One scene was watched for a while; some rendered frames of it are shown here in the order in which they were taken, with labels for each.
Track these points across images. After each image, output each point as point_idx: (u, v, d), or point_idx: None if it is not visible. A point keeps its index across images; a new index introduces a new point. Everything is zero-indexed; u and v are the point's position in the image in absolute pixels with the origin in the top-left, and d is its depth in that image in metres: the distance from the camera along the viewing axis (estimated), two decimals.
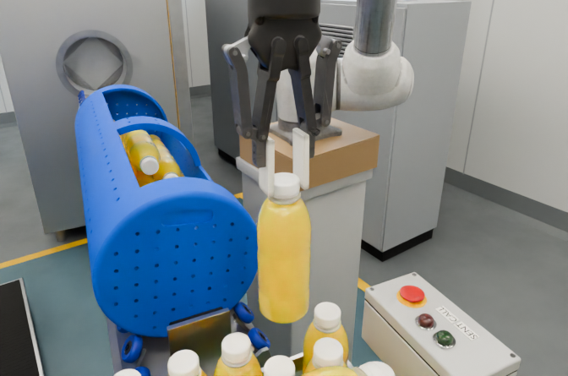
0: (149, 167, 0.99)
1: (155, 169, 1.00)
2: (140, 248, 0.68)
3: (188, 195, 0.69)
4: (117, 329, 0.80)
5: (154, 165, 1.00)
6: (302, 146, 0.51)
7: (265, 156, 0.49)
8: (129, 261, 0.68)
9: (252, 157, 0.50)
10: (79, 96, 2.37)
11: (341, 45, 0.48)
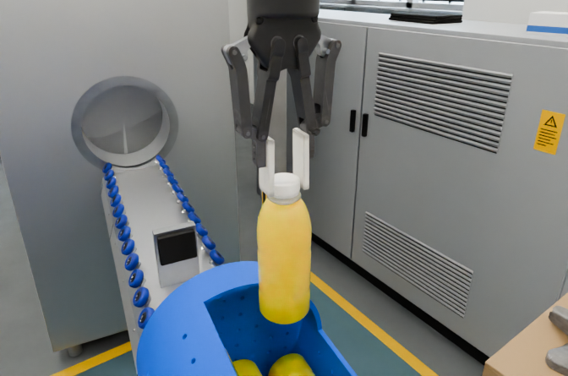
0: None
1: None
2: None
3: None
4: None
5: None
6: (302, 146, 0.51)
7: (265, 156, 0.49)
8: None
9: (252, 157, 0.50)
10: (105, 174, 1.62)
11: (341, 45, 0.48)
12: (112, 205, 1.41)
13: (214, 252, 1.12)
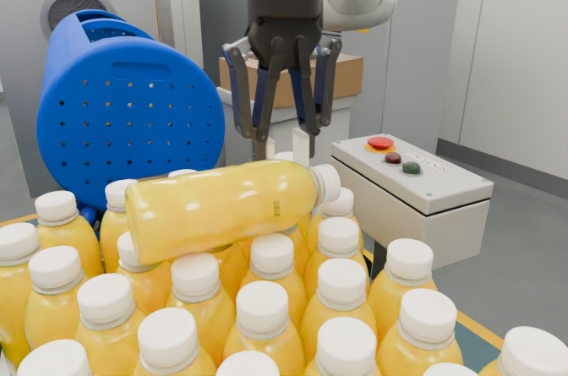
0: None
1: None
2: (90, 100, 0.64)
3: (140, 45, 0.64)
4: None
5: None
6: (302, 146, 0.51)
7: (265, 156, 0.49)
8: (77, 115, 0.64)
9: (252, 157, 0.50)
10: None
11: (341, 45, 0.48)
12: None
13: None
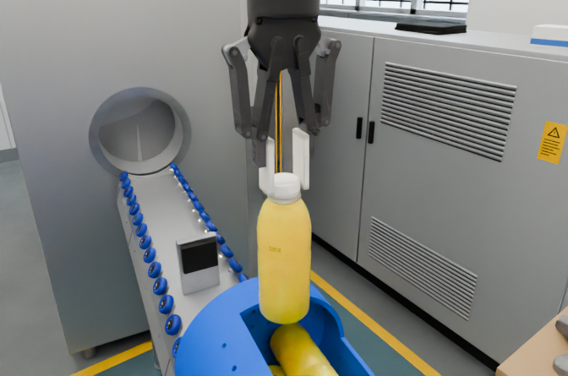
0: None
1: None
2: None
3: None
4: None
5: None
6: (302, 146, 0.51)
7: (265, 156, 0.49)
8: None
9: (252, 157, 0.50)
10: (122, 182, 1.68)
11: (341, 45, 0.48)
12: (131, 214, 1.47)
13: (233, 260, 1.17)
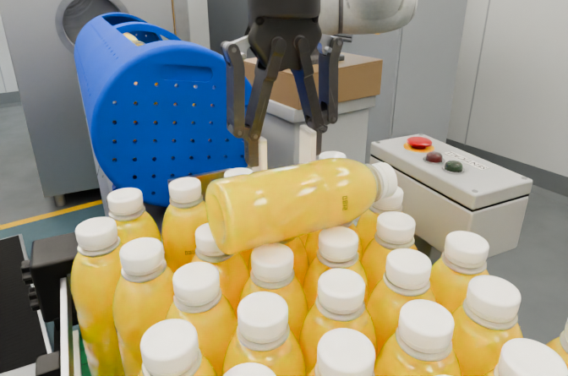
0: None
1: None
2: (139, 100, 0.68)
3: (187, 48, 0.68)
4: None
5: None
6: (308, 143, 0.51)
7: (258, 155, 0.49)
8: (128, 113, 0.68)
9: (244, 156, 0.50)
10: None
11: (342, 41, 0.48)
12: None
13: None
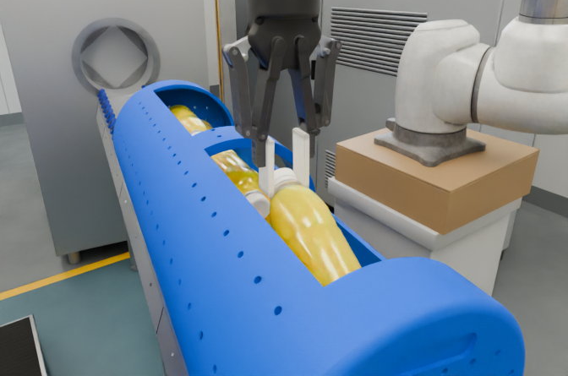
0: (256, 209, 0.62)
1: (264, 212, 0.63)
2: None
3: (446, 312, 0.31)
4: None
5: (264, 205, 0.62)
6: (302, 146, 0.51)
7: (265, 156, 0.49)
8: None
9: (252, 157, 0.50)
10: (99, 96, 2.00)
11: (341, 45, 0.48)
12: (104, 111, 1.79)
13: None
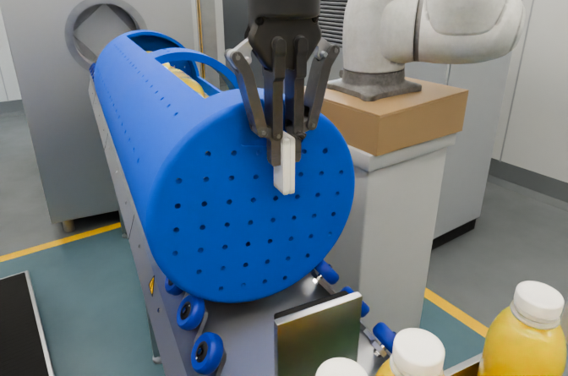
0: None
1: None
2: (211, 175, 0.50)
3: None
4: (196, 299, 0.56)
5: None
6: None
7: None
8: (195, 193, 0.50)
9: (300, 154, 0.51)
10: (90, 69, 2.13)
11: (225, 55, 0.45)
12: (94, 80, 1.92)
13: None
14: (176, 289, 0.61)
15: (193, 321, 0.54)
